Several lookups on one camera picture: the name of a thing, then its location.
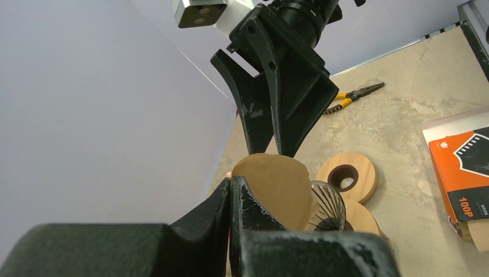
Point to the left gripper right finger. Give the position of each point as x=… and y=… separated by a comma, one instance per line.
x=261, y=246

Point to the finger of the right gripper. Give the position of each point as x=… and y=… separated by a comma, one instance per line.
x=297, y=101
x=252, y=98

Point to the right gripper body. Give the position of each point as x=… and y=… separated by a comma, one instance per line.
x=283, y=35

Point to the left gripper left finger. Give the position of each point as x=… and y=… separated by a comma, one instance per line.
x=194, y=245

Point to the brown paper coffee filter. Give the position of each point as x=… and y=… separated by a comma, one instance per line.
x=281, y=185

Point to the smoky glass dripper cone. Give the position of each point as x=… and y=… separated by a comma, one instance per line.
x=328, y=210

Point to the wooden ring holder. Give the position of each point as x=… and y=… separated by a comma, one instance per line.
x=359, y=219
x=352, y=174

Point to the coffee paper filter box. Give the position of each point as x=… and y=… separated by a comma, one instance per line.
x=458, y=146

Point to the yellow handled pliers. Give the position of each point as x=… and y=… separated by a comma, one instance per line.
x=342, y=100

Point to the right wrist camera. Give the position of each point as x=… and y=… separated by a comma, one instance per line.
x=224, y=15

